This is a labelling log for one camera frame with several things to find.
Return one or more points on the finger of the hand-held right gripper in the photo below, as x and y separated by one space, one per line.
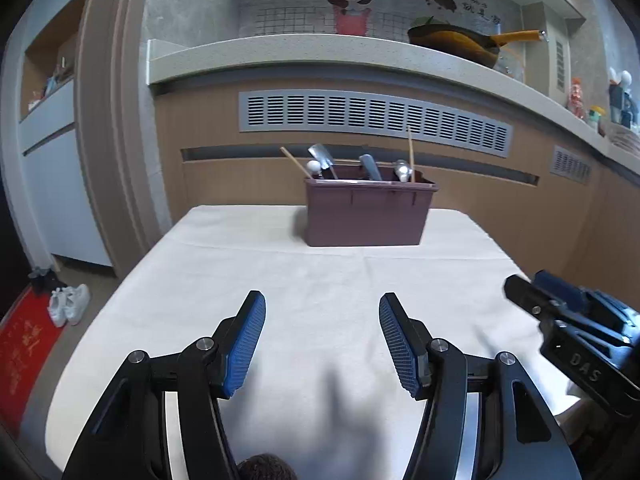
522 291
557 282

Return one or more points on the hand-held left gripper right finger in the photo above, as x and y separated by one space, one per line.
400 345

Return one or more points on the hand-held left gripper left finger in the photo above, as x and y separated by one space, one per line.
245 345

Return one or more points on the purple plastic utensil holder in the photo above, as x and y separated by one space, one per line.
365 215

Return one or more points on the wooden chopstick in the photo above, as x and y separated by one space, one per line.
295 161
410 150

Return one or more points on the white ceramic spoon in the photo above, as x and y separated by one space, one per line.
313 166

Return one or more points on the white tablecloth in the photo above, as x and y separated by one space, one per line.
250 260

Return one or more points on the small grey vent grille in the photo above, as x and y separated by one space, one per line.
570 164

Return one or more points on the dark brown fuzzy object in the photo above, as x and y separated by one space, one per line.
265 467

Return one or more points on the stack of plates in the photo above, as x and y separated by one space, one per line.
622 137

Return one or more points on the beige wooden cabinet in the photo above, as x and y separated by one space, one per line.
215 185

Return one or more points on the yellow capped jar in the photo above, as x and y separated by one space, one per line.
594 117

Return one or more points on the white sneaker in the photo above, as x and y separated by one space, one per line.
59 307
77 302

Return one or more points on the orange bottle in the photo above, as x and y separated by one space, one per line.
576 97

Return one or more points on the black shoe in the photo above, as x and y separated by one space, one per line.
42 279

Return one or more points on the red floor mat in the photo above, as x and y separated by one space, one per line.
25 350

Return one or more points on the long grey vent grille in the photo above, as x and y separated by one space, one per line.
350 110

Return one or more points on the white storage cabinet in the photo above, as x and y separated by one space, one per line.
60 185

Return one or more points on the yellow frying pan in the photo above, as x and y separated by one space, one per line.
450 40

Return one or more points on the grey stone countertop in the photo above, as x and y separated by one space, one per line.
300 55

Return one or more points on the cartoon wall sticker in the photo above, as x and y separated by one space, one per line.
350 5

